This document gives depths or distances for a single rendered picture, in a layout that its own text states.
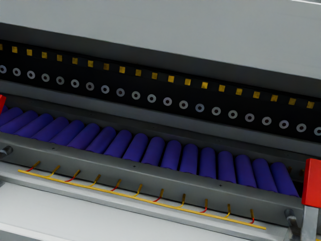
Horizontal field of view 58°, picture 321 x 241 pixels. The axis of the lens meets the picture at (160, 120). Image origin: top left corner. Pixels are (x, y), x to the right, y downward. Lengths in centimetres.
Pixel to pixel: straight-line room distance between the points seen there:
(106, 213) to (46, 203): 5
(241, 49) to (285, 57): 3
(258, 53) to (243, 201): 13
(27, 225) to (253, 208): 19
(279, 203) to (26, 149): 24
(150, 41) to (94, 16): 4
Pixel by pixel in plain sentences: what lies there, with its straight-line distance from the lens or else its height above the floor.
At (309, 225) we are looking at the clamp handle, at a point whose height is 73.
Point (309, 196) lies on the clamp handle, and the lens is 25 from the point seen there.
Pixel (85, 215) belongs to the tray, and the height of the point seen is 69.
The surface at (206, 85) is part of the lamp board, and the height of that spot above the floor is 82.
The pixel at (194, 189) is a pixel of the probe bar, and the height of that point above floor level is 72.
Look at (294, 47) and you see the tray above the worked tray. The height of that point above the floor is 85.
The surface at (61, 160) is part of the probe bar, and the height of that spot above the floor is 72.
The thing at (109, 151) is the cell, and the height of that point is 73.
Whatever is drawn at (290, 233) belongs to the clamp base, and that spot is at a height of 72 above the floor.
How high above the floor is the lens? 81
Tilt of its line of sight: 6 degrees down
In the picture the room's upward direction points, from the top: 11 degrees clockwise
